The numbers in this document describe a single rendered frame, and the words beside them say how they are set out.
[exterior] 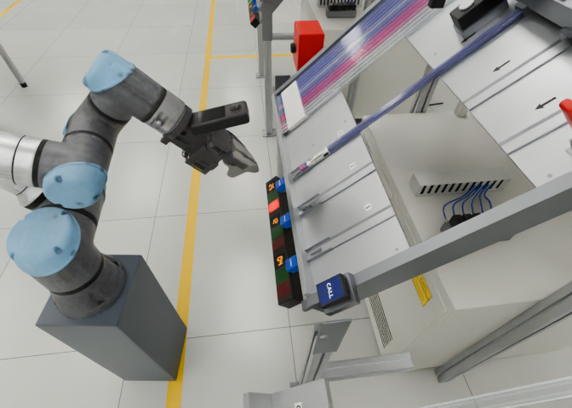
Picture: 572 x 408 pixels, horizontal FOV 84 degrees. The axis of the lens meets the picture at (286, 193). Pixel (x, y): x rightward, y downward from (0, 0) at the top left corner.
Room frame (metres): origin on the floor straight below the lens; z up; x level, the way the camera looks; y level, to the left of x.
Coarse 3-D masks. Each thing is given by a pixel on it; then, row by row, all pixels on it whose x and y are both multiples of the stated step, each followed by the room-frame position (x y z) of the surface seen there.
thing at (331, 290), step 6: (336, 276) 0.24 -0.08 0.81; (324, 282) 0.23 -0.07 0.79; (330, 282) 0.23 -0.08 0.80; (336, 282) 0.23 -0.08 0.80; (318, 288) 0.23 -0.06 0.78; (324, 288) 0.22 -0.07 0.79; (330, 288) 0.22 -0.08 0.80; (336, 288) 0.22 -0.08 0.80; (324, 294) 0.22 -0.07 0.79; (330, 294) 0.21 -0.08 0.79; (336, 294) 0.21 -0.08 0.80; (342, 294) 0.21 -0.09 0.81; (324, 300) 0.21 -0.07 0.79; (330, 300) 0.20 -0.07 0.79
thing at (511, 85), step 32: (512, 0) 0.64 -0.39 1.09; (416, 32) 0.73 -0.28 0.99; (448, 32) 0.67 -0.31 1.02; (480, 32) 0.61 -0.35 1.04; (512, 32) 0.56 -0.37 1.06; (544, 32) 0.53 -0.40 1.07; (480, 64) 0.54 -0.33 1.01; (512, 64) 0.50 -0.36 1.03; (544, 64) 0.47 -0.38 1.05; (480, 96) 0.47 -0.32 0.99; (512, 96) 0.44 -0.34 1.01; (544, 96) 0.41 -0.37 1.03; (512, 128) 0.39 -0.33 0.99; (544, 128) 0.36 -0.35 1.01; (512, 160) 0.34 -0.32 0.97; (544, 160) 0.32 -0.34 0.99
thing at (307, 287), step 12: (276, 96) 0.88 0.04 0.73; (276, 108) 0.81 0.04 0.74; (276, 120) 0.75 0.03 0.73; (288, 156) 0.61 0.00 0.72; (288, 168) 0.56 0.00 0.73; (288, 180) 0.52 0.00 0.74; (288, 192) 0.48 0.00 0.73; (300, 228) 0.38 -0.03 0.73; (300, 240) 0.35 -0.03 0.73; (300, 252) 0.32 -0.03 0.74; (300, 264) 0.30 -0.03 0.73; (300, 276) 0.27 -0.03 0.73; (312, 288) 0.25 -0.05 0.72
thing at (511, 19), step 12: (516, 12) 0.59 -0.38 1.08; (504, 24) 0.58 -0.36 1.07; (480, 36) 0.59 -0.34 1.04; (492, 36) 0.58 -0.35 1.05; (468, 48) 0.58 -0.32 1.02; (456, 60) 0.57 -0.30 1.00; (432, 72) 0.57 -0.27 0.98; (420, 84) 0.57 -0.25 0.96; (396, 96) 0.57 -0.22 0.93; (408, 96) 0.56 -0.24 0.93; (384, 108) 0.56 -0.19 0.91; (372, 120) 0.55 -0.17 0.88; (348, 132) 0.56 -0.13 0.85; (336, 144) 0.55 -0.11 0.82
